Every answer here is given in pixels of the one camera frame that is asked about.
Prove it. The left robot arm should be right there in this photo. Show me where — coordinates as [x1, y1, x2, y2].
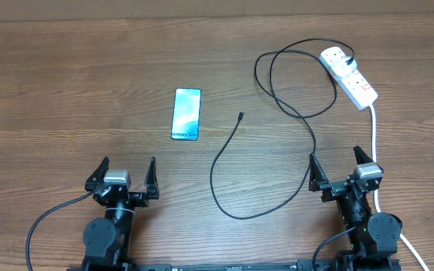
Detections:
[81, 157, 160, 270]

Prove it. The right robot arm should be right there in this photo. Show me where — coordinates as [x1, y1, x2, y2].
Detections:
[309, 145, 402, 270]

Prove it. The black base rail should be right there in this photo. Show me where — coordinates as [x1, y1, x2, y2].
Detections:
[66, 258, 402, 271]

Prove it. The white power strip cord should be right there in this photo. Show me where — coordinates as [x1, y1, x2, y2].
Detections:
[368, 104, 430, 271]

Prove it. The blue screen smartphone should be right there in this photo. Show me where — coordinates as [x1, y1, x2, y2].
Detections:
[171, 88, 202, 141]

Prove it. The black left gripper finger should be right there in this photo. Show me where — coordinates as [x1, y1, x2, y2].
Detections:
[84, 157, 109, 190]
[145, 157, 160, 199]

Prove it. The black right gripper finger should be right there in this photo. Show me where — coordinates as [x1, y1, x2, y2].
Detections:
[309, 153, 329, 191]
[353, 145, 374, 165]

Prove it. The black USB charging cable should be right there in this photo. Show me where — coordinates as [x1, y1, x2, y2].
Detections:
[209, 38, 356, 221]

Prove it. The white charger plug adapter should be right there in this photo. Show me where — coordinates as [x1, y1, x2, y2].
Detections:
[331, 56, 357, 80]

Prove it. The white power strip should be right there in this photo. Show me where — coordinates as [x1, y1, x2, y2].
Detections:
[319, 47, 378, 110]

